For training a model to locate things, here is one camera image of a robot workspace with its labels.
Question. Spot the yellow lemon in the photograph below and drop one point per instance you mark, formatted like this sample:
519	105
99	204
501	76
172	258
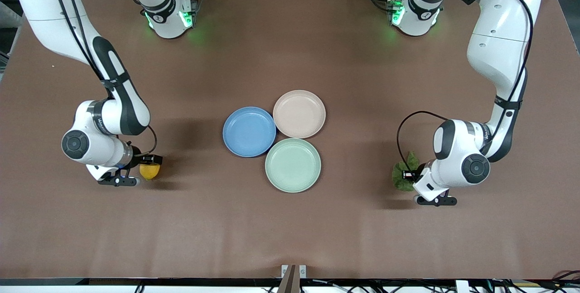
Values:
149	173

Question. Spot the blue plate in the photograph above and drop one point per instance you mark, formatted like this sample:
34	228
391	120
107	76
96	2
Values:
249	132

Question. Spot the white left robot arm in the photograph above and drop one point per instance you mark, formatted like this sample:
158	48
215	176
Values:
498	44

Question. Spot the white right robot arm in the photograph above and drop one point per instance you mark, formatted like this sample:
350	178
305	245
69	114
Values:
45	3

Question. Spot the green lettuce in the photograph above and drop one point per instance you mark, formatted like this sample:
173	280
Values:
401	183

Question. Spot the beige pink plate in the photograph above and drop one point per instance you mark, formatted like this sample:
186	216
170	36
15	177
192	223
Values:
299	114

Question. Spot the front camera mount bracket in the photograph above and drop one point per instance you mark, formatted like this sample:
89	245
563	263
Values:
290	279

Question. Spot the brown table cover mat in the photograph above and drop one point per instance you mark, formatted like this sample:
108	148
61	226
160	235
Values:
290	229

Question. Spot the light green plate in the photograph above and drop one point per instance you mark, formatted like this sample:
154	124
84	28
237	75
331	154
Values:
292	165

